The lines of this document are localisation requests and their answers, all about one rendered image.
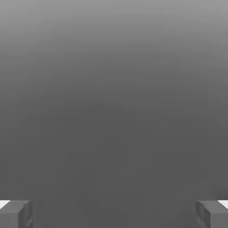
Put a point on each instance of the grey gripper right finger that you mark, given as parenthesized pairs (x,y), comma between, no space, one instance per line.
(213,213)

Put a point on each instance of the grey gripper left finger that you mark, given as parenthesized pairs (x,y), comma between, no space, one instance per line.
(14,213)

